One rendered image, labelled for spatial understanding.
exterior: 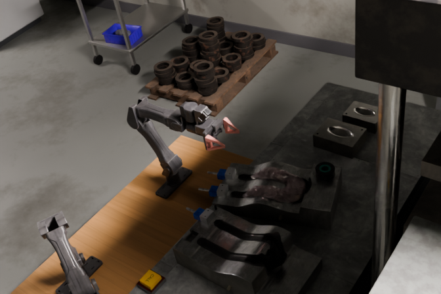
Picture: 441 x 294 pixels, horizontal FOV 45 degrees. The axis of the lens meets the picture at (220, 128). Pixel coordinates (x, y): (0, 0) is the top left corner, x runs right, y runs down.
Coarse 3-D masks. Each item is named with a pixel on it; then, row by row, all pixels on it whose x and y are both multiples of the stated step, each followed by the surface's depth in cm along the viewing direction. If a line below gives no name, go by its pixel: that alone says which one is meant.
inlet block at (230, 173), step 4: (228, 168) 238; (232, 168) 238; (208, 172) 242; (212, 172) 241; (216, 172) 241; (220, 172) 239; (224, 172) 238; (228, 172) 236; (232, 172) 236; (220, 176) 237; (224, 176) 237; (228, 176) 235; (232, 176) 235
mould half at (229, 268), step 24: (216, 216) 215; (192, 240) 207; (216, 240) 206; (240, 240) 204; (288, 240) 198; (192, 264) 203; (216, 264) 197; (240, 264) 190; (288, 264) 195; (312, 264) 193; (240, 288) 190; (264, 288) 188; (288, 288) 187
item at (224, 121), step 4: (220, 120) 208; (224, 120) 208; (228, 120) 208; (216, 124) 206; (220, 124) 208; (224, 124) 209; (228, 124) 207; (232, 124) 207; (216, 128) 206; (224, 128) 211; (228, 128) 211; (236, 128) 206; (228, 132) 210; (232, 132) 209; (236, 132) 207
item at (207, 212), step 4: (188, 208) 220; (200, 208) 218; (192, 212) 219; (196, 212) 217; (200, 212) 216; (204, 212) 214; (208, 212) 214; (212, 212) 214; (196, 216) 215; (200, 216) 213; (204, 216) 212; (208, 216) 212; (212, 216) 214; (204, 220) 213; (208, 220) 213
